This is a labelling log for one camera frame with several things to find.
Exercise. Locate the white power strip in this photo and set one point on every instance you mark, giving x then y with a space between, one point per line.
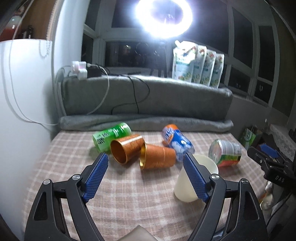
79 68

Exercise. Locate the black power adapter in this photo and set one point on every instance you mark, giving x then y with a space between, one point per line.
93 72

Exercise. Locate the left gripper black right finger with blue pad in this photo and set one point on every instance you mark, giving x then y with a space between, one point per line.
231 212

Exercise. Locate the green paper bag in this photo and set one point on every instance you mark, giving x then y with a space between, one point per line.
248 136

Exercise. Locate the copper metal cup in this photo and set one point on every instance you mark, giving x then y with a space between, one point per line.
127 148
156 157

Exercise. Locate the white green labelled can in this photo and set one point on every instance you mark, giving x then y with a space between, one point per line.
225 153

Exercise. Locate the green soda can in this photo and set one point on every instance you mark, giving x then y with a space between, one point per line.
102 139

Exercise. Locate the grey lower folded blanket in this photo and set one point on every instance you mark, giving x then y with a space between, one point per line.
141 122

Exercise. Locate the white cabinet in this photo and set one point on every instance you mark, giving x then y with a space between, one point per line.
28 116

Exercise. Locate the orange blue soda can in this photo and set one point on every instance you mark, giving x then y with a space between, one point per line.
173 138

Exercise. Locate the cream plastic cup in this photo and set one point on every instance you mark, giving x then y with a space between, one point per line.
183 189

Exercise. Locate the copper metal cup left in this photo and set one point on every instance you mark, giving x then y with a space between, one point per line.
127 148

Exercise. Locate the plaid pink tablecloth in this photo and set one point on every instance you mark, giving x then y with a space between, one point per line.
127 196

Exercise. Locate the grey upper cushion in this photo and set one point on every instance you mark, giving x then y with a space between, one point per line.
137 94

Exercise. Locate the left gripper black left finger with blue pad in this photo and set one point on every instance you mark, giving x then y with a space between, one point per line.
46 220

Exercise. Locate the copper metal cup right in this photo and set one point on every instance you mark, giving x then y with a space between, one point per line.
156 157

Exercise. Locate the bright ring light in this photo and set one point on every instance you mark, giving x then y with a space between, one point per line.
164 19

